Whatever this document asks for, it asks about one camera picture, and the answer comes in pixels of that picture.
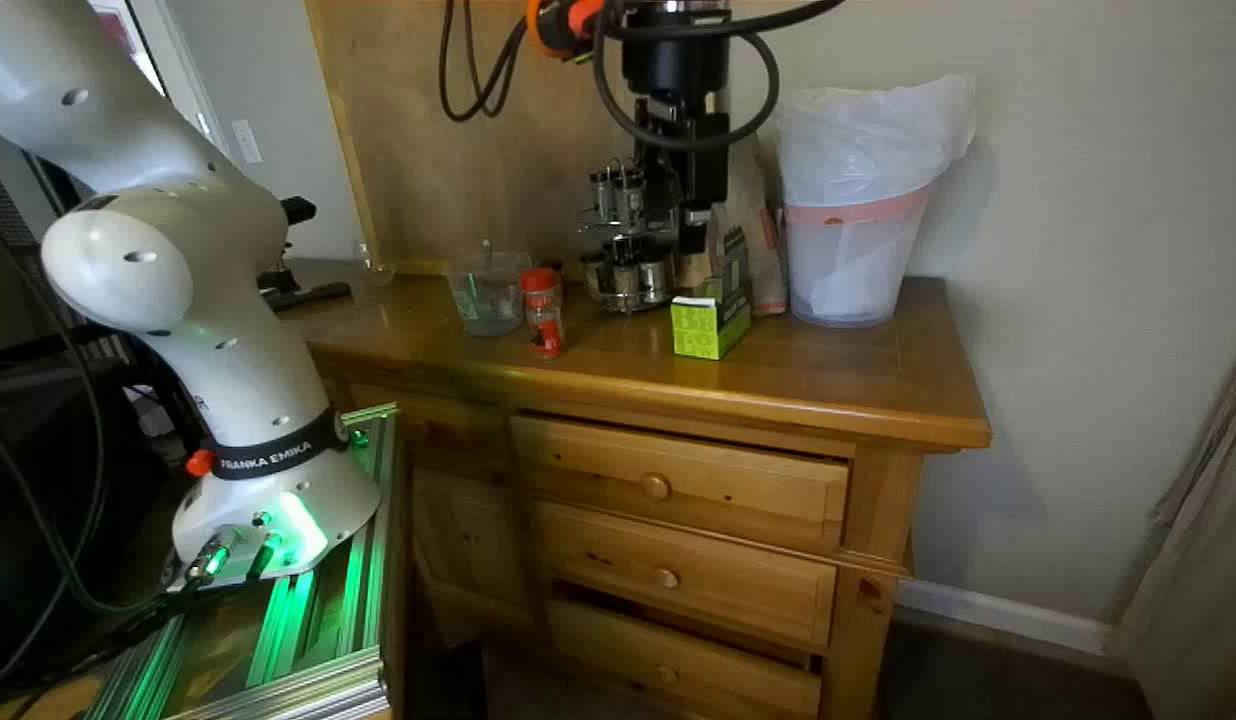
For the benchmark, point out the wooden dresser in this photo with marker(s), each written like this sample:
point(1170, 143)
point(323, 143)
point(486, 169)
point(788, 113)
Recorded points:
point(802, 372)

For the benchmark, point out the black flat remote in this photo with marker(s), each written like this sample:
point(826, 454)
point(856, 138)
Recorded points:
point(310, 293)

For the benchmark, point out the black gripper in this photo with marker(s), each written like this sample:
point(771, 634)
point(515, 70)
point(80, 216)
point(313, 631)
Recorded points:
point(677, 72)

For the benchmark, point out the green cardboard box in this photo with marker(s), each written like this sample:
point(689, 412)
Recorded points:
point(701, 327)

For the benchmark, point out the chrome spice rack with jars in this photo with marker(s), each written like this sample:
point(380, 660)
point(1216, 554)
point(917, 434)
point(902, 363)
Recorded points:
point(620, 273)

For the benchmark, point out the bin with white plastic bag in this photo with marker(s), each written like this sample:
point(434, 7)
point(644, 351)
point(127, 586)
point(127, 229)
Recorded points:
point(849, 224)

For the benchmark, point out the white light switch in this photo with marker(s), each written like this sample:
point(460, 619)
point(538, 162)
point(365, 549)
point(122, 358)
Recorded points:
point(247, 143)

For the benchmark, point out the brown paper bag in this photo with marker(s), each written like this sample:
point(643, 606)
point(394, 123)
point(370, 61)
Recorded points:
point(765, 255)

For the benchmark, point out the wooden drawer with knob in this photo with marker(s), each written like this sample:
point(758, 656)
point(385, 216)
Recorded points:
point(720, 481)
point(720, 582)

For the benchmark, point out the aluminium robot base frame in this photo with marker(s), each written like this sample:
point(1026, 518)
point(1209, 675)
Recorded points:
point(310, 624)

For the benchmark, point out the wooden drawer without knob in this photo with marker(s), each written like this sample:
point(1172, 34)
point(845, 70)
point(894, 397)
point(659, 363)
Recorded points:
point(668, 660)

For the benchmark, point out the white baseboard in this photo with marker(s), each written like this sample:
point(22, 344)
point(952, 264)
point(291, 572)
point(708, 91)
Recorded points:
point(1003, 620)

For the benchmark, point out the clear glass cup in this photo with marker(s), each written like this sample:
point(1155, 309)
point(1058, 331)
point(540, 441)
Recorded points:
point(489, 300)

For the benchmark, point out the upright wooden board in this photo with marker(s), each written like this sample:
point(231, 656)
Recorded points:
point(419, 162)

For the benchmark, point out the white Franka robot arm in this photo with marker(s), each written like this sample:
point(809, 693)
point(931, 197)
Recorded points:
point(177, 321)

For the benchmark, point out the beige curtain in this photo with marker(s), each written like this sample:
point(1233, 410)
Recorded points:
point(1200, 572)

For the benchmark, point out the red lid spice jar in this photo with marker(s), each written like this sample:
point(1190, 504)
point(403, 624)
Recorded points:
point(547, 309)

